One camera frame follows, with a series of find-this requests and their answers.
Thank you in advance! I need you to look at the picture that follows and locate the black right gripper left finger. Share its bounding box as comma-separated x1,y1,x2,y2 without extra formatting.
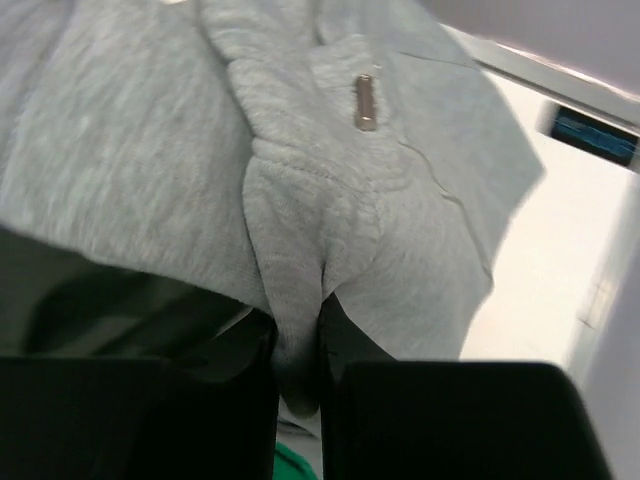
1,312,278,479

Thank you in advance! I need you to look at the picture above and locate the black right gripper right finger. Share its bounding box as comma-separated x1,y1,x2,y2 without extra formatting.
319,297,611,480

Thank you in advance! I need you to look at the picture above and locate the green jacket with orange letter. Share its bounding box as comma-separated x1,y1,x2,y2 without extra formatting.
272,441,318,480

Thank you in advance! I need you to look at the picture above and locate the grey zip hoodie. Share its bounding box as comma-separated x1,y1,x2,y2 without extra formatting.
1,1,542,417

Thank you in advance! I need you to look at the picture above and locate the black open suitcase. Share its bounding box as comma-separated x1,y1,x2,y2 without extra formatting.
1,229,247,357

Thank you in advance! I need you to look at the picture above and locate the blue label sticker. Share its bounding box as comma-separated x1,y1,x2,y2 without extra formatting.
547,105,639,167

